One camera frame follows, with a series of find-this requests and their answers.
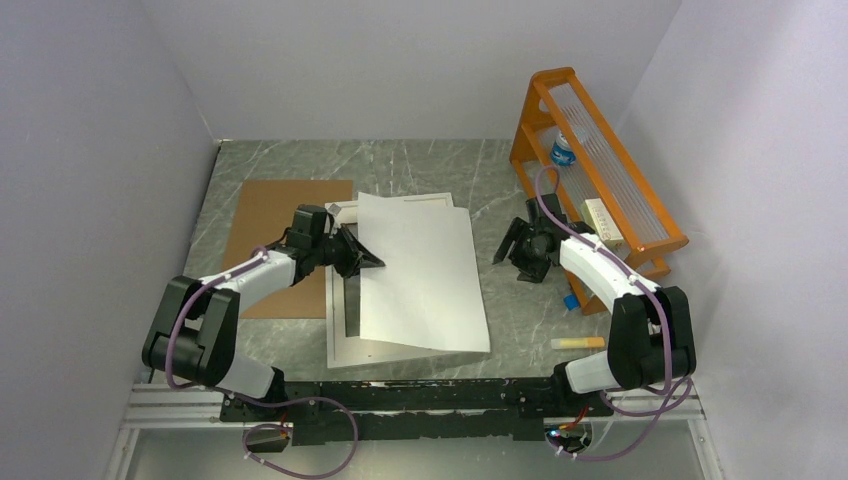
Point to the aluminium extrusion rail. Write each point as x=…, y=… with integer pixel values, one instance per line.
x=156, y=406

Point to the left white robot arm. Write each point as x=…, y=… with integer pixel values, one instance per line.
x=192, y=338

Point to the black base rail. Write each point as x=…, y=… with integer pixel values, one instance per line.
x=519, y=408

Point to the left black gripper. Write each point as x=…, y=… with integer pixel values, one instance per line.
x=357, y=256

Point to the blue white can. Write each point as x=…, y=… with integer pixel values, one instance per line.
x=561, y=153

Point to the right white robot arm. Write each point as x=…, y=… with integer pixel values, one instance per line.
x=650, y=338

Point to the orange wooden shelf rack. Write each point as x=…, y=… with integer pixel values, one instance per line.
x=556, y=103

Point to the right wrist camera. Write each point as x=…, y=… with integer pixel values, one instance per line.
x=545, y=212

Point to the blue capped tube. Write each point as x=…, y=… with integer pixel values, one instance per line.
x=571, y=301

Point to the brown backing board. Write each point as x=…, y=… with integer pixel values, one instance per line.
x=264, y=209

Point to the silver picture frame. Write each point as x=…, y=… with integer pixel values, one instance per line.
x=342, y=304

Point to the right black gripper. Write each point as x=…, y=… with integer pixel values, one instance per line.
x=530, y=271

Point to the white photo sheet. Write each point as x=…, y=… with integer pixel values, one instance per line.
x=427, y=293

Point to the yellow stick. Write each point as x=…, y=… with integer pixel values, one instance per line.
x=574, y=343

